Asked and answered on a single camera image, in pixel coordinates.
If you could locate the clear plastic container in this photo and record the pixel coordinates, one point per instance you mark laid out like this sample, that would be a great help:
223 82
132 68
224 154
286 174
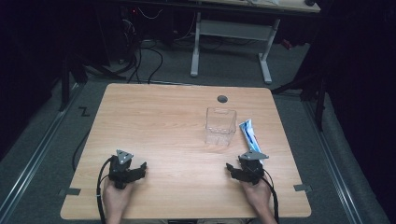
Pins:
220 126

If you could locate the person's left hand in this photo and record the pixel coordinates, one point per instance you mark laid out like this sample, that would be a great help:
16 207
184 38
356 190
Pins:
116 197

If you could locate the blue white toothpaste tube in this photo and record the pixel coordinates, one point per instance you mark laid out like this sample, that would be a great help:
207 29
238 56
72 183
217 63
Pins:
250 135

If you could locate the dark round table grommet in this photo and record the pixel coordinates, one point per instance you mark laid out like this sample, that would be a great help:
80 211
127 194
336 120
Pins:
222 99

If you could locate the black metal stand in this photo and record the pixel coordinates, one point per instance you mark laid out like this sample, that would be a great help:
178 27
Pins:
67 81
317 93

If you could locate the person's right hand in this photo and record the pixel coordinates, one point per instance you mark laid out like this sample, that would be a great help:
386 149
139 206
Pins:
257 194

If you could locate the white framed wooden desk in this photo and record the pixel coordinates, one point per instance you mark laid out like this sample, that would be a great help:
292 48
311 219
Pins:
233 29

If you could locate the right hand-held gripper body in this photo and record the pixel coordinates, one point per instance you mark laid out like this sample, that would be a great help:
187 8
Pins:
252 169

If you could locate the grey tape piece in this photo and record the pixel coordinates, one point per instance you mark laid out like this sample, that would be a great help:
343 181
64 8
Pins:
71 192
302 187

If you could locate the metal floor rail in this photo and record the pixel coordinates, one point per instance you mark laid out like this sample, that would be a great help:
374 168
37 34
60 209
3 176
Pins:
333 161
34 155

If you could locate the red object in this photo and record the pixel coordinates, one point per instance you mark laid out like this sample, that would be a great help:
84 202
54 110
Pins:
287 44

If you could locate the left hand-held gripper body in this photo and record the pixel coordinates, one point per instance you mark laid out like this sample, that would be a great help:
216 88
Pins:
120 169

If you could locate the black object on desk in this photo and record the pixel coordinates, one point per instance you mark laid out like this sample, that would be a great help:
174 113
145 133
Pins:
310 2

